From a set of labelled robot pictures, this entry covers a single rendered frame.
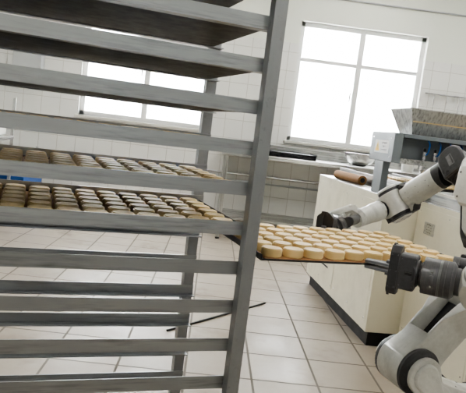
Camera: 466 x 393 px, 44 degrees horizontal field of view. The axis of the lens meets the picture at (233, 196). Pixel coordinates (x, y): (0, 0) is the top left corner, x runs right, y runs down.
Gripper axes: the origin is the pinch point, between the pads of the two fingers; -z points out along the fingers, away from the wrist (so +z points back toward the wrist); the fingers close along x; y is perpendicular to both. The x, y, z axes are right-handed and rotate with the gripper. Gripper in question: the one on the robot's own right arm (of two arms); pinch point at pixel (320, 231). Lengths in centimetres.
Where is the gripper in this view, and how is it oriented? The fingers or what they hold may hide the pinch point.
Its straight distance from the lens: 183.9
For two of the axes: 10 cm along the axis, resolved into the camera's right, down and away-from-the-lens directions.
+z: 4.3, -0.5, 9.0
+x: 1.3, -9.9, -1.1
